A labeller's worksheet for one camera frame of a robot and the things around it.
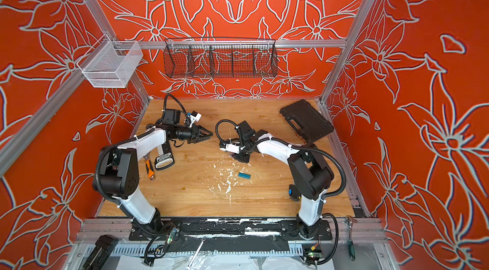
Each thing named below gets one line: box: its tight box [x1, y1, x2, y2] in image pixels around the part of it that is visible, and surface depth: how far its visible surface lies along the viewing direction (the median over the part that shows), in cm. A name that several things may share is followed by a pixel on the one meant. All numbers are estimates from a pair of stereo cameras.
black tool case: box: [279, 99, 335, 143], surface depth 104 cm
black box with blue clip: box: [288, 184, 302, 202], surface depth 82 cm
